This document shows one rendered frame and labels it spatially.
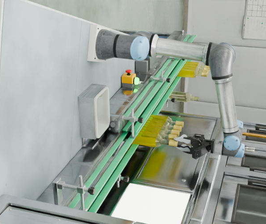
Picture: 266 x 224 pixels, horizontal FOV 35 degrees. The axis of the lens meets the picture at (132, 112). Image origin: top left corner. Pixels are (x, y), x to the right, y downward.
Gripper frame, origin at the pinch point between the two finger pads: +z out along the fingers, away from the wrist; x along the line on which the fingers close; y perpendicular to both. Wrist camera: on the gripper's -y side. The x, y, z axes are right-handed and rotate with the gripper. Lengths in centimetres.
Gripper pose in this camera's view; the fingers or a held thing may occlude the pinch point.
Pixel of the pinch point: (176, 143)
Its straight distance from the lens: 228.6
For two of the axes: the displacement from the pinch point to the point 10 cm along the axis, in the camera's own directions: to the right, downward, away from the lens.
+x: -0.2, -9.0, -4.4
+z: -9.5, -1.2, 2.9
